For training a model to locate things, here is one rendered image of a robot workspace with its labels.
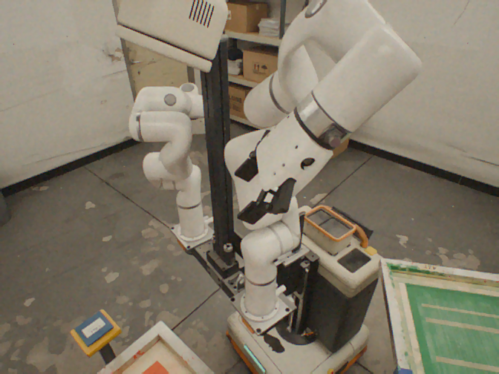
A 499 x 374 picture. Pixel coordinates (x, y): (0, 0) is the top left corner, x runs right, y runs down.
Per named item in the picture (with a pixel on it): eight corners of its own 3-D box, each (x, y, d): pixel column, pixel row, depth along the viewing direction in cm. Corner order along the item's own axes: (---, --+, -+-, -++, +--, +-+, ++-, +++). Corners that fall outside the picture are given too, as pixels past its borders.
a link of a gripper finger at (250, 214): (285, 214, 43) (254, 239, 47) (281, 197, 46) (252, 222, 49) (266, 205, 42) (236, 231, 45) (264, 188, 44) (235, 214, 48)
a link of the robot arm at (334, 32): (298, 124, 59) (399, 80, 40) (240, 80, 54) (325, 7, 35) (314, 87, 61) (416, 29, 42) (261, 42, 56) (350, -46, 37)
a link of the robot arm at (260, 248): (235, 271, 97) (234, 231, 87) (271, 252, 103) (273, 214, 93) (254, 293, 90) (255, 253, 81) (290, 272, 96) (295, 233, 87)
